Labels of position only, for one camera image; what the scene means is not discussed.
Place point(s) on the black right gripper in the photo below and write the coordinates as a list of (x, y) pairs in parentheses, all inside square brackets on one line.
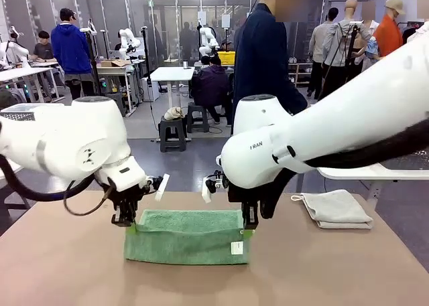
[(244, 195)]

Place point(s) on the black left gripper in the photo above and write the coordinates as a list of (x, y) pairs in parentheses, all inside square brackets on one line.
[(127, 193)]

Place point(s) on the green terry towel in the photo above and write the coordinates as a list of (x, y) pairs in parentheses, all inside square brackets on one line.
[(187, 245)]

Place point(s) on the white terry towel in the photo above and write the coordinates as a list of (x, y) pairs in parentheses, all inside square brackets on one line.
[(338, 207)]

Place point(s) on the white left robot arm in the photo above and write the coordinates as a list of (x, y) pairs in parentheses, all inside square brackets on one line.
[(67, 135)]

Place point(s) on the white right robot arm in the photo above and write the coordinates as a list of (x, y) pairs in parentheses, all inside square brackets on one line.
[(335, 118)]

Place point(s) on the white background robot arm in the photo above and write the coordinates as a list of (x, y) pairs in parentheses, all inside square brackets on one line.
[(13, 50), (207, 38), (129, 41)]

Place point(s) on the person's right forearm navy sleeve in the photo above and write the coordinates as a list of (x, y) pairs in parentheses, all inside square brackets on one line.
[(296, 100)]

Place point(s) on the white plastic basket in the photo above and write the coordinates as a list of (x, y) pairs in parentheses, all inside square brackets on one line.
[(43, 108)]

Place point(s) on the yellow plastic basket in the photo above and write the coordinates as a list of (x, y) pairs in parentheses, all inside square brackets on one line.
[(226, 57)]

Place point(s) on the grey plastic stool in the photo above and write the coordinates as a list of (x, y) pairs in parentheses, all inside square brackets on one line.
[(172, 135), (197, 118), (118, 97)]

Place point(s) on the beige cloth bundle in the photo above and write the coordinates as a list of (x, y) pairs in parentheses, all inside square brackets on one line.
[(173, 113)]

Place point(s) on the seated person dark jacket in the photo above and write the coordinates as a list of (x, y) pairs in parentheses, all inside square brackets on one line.
[(211, 81)]

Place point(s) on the white desk with box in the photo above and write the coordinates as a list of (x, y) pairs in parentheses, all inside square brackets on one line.
[(110, 70)]

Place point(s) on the person in navy jacket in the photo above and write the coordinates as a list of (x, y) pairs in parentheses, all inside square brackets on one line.
[(258, 68)]

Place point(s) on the black stand pole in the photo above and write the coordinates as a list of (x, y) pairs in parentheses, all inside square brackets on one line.
[(146, 58), (95, 71)]

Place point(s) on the white standing desk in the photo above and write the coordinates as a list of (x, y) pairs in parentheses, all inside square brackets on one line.
[(172, 73)]

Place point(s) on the wooden shoe shelf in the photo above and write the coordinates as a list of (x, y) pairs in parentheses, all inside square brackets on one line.
[(296, 70)]

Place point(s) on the open cardboard box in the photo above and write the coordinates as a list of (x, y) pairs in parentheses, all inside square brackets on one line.
[(114, 64)]

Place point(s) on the person in blue hoodie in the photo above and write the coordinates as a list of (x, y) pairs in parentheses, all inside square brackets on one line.
[(72, 48)]

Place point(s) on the person in grey sweater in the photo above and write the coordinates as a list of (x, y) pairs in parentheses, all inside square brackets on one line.
[(316, 51)]

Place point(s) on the white background desk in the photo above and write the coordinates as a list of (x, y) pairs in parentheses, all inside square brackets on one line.
[(20, 72)]

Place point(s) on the seated person grey shirt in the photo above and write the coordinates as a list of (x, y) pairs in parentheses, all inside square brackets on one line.
[(43, 50)]

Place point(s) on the white box on pole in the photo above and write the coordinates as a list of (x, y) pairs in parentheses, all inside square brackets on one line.
[(201, 18), (226, 21)]

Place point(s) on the mannequin grey shirt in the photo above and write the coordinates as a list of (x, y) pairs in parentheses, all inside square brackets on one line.
[(342, 41)]

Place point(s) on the mannequin blue floral dress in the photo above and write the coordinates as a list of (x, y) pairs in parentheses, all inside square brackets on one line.
[(372, 48)]

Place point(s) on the mannequin orange jacket cap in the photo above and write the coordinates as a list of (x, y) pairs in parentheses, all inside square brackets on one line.
[(388, 35)]

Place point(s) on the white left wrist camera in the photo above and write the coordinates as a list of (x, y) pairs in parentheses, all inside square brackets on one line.
[(163, 185)]

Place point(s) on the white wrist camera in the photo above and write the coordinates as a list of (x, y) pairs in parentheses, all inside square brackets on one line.
[(163, 185), (206, 193)]

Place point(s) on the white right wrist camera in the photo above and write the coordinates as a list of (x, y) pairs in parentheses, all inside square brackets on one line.
[(206, 193)]

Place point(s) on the black camera tripod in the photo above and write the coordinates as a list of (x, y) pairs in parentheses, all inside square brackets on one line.
[(348, 51)]

